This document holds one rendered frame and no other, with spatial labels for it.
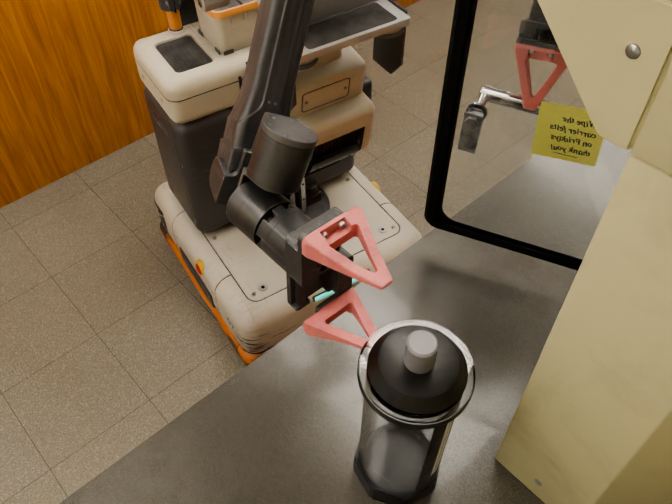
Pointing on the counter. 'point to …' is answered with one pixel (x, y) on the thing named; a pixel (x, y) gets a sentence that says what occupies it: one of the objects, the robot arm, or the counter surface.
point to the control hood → (614, 58)
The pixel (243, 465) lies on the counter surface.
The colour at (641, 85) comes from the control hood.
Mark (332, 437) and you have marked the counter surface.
